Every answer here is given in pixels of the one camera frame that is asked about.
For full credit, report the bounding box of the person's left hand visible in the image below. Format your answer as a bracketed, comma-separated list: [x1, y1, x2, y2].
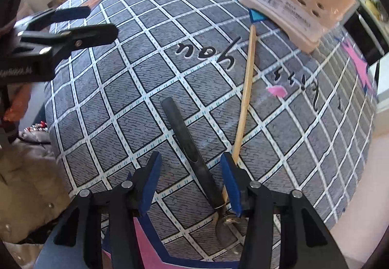
[3, 86, 34, 123]

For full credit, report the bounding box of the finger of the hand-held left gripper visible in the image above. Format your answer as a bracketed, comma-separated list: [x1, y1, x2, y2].
[21, 24, 119, 59]
[27, 6, 92, 33]

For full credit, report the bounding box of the black-handled metal spoon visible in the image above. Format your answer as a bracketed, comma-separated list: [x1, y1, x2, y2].
[161, 98, 244, 255]

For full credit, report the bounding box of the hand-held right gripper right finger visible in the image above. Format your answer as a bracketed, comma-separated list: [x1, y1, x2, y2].
[220, 152, 350, 269]

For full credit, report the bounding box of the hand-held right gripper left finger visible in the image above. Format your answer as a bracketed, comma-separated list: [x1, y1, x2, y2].
[35, 151, 163, 269]

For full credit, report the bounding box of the black built-in oven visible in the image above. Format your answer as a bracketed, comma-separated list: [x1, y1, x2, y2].
[344, 12, 383, 62]

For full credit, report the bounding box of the beige plastic utensil holder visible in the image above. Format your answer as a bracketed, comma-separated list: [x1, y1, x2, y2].
[237, 0, 360, 54]

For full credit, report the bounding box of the beige garment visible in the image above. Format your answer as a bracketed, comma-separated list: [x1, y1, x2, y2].
[0, 141, 77, 246]

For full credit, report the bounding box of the plain wooden chopstick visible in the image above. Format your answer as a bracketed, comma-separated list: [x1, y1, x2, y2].
[222, 25, 257, 203]

